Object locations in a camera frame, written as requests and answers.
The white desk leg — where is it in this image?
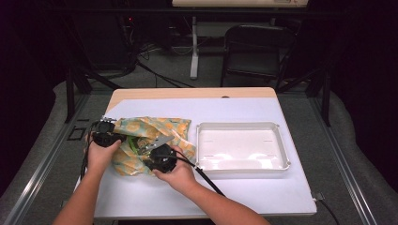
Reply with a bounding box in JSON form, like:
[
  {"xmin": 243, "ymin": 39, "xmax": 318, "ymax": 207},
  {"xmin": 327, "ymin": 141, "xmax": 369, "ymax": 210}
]
[{"xmin": 190, "ymin": 15, "xmax": 200, "ymax": 81}]

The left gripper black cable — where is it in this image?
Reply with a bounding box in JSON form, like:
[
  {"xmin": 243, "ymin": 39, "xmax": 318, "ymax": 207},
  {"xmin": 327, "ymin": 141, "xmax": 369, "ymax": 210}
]
[{"xmin": 80, "ymin": 121, "xmax": 97, "ymax": 182}]

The green snack packet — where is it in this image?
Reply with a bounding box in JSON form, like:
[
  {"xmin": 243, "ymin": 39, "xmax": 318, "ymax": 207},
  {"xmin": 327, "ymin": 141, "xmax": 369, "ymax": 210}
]
[{"xmin": 127, "ymin": 135, "xmax": 141, "ymax": 155}]

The black cable with white plug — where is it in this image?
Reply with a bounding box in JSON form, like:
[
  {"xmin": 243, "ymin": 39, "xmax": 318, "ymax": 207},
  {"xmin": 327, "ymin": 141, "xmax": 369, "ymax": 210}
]
[{"xmin": 314, "ymin": 192, "xmax": 342, "ymax": 225}]

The black metal stand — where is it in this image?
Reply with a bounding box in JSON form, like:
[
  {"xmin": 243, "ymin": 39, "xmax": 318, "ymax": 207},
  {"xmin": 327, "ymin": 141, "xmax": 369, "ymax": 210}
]
[
  {"xmin": 276, "ymin": 67, "xmax": 333, "ymax": 128},
  {"xmin": 63, "ymin": 64, "xmax": 122, "ymax": 124}
]

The aluminium floor rail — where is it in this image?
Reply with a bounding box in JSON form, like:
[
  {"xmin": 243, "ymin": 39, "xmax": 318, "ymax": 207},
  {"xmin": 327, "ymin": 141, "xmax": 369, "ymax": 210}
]
[
  {"xmin": 308, "ymin": 93, "xmax": 378, "ymax": 225},
  {"xmin": 2, "ymin": 93, "xmax": 92, "ymax": 225}
]

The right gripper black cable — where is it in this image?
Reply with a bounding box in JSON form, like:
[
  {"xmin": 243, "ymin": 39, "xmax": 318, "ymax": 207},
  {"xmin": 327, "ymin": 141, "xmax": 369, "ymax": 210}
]
[{"xmin": 173, "ymin": 149, "xmax": 227, "ymax": 199}]

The white plastic tray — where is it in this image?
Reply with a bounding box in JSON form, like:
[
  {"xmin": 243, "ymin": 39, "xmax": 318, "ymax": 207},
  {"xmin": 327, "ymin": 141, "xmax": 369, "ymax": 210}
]
[{"xmin": 195, "ymin": 121, "xmax": 291, "ymax": 174}]

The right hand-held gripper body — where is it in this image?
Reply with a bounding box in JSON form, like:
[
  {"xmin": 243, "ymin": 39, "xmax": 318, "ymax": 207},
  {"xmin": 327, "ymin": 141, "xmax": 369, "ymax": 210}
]
[{"xmin": 143, "ymin": 134, "xmax": 179, "ymax": 174}]

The black floor cable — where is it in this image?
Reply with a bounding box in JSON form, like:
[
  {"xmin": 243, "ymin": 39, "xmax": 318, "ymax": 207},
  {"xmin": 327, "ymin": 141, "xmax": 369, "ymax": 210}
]
[{"xmin": 136, "ymin": 60, "xmax": 195, "ymax": 89}]

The person's left hand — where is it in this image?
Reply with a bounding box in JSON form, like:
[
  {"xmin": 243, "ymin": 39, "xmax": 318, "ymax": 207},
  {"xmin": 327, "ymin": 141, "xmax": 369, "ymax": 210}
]
[{"xmin": 84, "ymin": 139, "xmax": 122, "ymax": 177}]

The lemon print fabric bag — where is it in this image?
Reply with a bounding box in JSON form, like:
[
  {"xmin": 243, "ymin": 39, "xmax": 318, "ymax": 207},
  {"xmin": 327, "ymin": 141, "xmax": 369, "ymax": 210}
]
[{"xmin": 111, "ymin": 116, "xmax": 197, "ymax": 176}]

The black folding chair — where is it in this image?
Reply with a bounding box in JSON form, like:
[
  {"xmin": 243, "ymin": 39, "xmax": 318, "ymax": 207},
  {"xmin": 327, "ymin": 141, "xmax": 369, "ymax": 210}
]
[{"xmin": 220, "ymin": 23, "xmax": 299, "ymax": 92}]

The dark computer tower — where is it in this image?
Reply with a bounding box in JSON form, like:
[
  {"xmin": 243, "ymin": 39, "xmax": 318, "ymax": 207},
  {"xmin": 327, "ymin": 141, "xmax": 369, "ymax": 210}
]
[{"xmin": 70, "ymin": 13, "xmax": 139, "ymax": 70}]

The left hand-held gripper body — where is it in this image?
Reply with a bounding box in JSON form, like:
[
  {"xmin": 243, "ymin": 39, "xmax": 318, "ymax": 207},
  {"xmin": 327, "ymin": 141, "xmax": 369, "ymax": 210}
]
[{"xmin": 90, "ymin": 115, "xmax": 119, "ymax": 148}]

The pale desk top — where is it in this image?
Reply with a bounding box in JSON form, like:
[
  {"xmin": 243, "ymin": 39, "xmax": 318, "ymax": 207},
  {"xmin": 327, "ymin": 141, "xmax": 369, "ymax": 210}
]
[{"xmin": 172, "ymin": 0, "xmax": 309, "ymax": 8}]

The person's right hand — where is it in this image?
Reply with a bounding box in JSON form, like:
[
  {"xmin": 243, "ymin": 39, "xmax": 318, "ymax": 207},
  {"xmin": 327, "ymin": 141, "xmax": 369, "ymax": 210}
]
[{"xmin": 152, "ymin": 144, "xmax": 200, "ymax": 195}]

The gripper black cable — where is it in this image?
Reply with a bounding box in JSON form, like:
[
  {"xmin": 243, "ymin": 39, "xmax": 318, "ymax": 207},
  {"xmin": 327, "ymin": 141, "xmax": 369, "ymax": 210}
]
[
  {"xmin": 173, "ymin": 149, "xmax": 227, "ymax": 199},
  {"xmin": 80, "ymin": 121, "xmax": 97, "ymax": 182}
]

